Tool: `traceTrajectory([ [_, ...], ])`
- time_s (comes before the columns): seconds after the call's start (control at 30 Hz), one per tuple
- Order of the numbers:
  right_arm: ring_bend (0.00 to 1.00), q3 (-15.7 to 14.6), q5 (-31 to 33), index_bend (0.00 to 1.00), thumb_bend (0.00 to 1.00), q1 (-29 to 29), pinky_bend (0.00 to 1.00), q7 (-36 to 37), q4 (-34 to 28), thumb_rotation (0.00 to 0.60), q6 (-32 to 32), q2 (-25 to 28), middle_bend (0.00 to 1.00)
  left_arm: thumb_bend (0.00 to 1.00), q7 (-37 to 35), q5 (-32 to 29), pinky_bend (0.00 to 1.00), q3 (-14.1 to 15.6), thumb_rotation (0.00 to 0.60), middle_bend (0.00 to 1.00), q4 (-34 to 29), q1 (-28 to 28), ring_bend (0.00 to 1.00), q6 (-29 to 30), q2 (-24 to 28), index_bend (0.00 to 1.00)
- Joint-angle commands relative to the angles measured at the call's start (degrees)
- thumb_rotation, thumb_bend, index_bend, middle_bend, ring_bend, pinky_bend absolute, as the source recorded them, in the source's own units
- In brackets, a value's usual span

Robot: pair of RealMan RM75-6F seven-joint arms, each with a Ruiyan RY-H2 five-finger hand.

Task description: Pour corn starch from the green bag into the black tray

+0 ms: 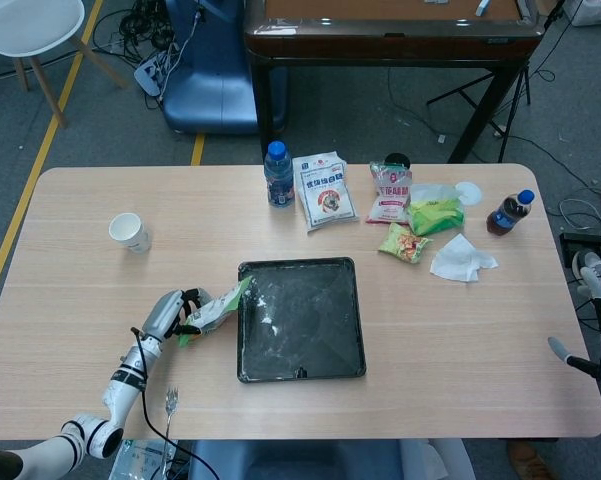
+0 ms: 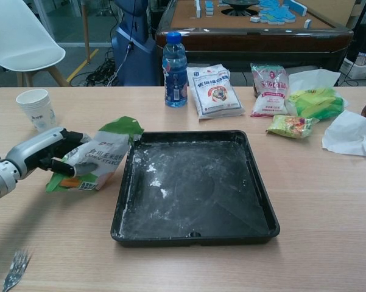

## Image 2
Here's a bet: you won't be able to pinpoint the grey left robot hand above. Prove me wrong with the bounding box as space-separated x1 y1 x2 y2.
5 127 97 181

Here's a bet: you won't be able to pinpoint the green white corn starch bag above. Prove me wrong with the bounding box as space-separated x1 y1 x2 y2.
46 116 145 194

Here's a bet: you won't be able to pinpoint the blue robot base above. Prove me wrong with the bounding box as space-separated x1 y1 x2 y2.
111 0 156 87

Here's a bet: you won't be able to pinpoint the black plastic tray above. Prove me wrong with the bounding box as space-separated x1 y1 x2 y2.
109 130 281 248

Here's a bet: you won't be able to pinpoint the white bag blue print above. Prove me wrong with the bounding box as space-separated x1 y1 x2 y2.
186 63 244 120

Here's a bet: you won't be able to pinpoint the white bag pink print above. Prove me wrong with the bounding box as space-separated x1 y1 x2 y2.
250 63 290 118

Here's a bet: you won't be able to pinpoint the white plastic bag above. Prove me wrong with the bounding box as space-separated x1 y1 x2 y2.
287 69 342 95

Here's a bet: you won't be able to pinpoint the white paper cup stack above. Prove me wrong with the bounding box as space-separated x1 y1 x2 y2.
16 88 58 133

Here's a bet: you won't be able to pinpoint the white shell chair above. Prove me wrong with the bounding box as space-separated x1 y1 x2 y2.
0 0 71 88

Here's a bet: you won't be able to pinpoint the silver metal fork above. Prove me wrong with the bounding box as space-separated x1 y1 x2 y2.
2 249 31 292

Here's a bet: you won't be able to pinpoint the wooden pole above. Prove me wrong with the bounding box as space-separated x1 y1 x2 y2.
80 0 92 63

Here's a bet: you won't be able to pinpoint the blue capped drink bottle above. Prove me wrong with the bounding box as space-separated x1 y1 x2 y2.
161 31 189 108

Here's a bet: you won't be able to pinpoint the upright mahjong tile row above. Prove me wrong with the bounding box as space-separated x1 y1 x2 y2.
194 0 216 18

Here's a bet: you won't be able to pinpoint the brown mahjong table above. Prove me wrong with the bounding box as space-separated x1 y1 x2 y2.
155 0 354 74

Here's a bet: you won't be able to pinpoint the black table centre dome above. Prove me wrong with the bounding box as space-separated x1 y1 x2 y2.
220 0 259 18

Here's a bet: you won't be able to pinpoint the small green snack packet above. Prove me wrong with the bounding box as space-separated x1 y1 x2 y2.
265 114 320 140

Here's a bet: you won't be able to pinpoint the blue mahjong tile cluster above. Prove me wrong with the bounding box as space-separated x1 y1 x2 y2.
257 0 307 24

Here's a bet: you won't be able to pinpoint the green yellow plastic pack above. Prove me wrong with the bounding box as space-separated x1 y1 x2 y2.
287 86 350 120

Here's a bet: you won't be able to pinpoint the crumpled white tissue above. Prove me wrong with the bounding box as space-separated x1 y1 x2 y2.
322 109 366 158

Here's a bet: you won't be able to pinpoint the cardboard box with clutter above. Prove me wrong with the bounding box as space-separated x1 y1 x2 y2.
340 51 366 80

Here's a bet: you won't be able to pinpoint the black floor cables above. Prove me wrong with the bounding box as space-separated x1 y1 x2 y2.
68 51 122 88

